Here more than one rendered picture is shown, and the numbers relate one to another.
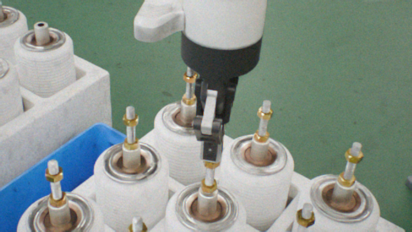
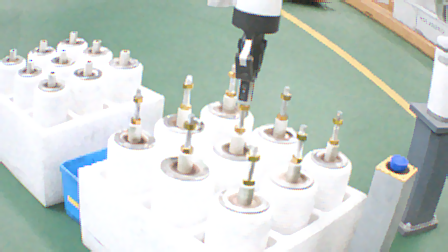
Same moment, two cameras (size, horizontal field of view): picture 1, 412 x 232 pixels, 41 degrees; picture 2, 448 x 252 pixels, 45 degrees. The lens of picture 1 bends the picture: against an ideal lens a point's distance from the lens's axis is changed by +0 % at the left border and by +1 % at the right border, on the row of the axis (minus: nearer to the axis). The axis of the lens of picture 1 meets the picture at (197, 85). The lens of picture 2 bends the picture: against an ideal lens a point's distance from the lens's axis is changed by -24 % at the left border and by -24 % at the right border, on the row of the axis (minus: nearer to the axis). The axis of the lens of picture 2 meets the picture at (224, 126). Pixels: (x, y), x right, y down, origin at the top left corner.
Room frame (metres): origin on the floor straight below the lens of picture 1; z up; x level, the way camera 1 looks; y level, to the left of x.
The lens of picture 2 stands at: (-0.58, -0.05, 0.72)
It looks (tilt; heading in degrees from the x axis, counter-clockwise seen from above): 23 degrees down; 3
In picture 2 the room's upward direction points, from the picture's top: 9 degrees clockwise
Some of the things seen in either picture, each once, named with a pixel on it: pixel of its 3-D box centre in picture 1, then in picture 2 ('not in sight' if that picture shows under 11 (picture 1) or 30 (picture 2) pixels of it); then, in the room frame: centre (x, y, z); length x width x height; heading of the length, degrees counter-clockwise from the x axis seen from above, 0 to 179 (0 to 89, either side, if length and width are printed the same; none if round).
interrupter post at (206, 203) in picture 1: (207, 200); (237, 143); (0.43, -0.02, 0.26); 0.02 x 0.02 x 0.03
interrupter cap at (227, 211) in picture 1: (206, 208); (236, 151); (0.43, -0.02, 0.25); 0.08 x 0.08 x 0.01
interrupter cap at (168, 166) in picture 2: not in sight; (184, 169); (0.34, 0.05, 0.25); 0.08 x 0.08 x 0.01
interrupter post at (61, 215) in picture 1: (59, 211); (134, 132); (0.40, 0.15, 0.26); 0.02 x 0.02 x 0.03
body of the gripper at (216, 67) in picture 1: (219, 64); (254, 31); (0.44, -0.02, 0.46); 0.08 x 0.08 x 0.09
